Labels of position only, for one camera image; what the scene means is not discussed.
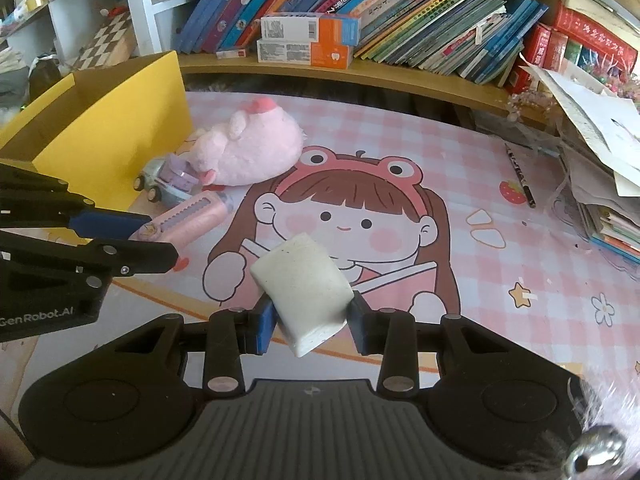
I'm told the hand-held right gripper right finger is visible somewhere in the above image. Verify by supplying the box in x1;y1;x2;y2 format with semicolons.
345;292;502;394

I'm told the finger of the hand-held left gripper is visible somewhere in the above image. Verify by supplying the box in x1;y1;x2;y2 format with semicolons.
0;231;180;281
0;161;152;239

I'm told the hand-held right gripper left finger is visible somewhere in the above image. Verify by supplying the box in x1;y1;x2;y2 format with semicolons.
102;300;277;395

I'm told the white eraser block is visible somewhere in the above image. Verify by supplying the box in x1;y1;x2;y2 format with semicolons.
249;232;354;359

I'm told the yellow cardboard box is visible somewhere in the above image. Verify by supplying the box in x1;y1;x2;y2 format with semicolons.
0;50;194;247

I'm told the pink pencil case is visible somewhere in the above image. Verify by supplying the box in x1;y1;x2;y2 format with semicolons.
127;189;235;257

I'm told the pale blue toy car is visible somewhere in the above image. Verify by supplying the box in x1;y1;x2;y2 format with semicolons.
133;152;202;206

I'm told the pink cartoon desk mat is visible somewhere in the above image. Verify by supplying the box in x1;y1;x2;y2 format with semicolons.
0;90;640;391

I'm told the pink plush toy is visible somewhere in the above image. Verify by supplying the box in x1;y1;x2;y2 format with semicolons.
180;98;307;187

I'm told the checkered game board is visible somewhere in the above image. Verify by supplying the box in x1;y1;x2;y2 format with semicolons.
64;12;137;72

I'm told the white shelf unit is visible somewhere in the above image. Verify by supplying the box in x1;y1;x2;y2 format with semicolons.
0;0;168;63

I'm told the dark pencil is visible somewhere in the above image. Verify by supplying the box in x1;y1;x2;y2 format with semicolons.
503;142;537;209

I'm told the orange and white carton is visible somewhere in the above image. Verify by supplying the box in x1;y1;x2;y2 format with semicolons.
260;12;362;47
256;39;354;69

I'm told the wooden shelf board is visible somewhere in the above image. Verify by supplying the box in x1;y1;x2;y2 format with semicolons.
177;52;557;130

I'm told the pink fluffy pompom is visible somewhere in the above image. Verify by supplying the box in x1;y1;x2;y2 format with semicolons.
564;360;640;480

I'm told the silver metal bell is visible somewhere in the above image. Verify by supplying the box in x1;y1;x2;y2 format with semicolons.
562;424;627;480

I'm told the stack of thin books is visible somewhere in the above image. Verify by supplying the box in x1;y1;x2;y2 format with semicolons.
577;199;640;267

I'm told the row of leaning books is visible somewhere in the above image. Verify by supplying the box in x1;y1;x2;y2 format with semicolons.
172;0;551;86

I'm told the pile of loose papers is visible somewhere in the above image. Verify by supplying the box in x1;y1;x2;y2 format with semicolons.
520;62;640;200

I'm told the red thick book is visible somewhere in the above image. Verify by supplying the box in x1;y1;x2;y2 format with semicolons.
506;22;569;94
549;2;640;70

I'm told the pink bead bracelet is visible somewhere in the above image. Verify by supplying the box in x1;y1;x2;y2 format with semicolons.
504;90;552;122

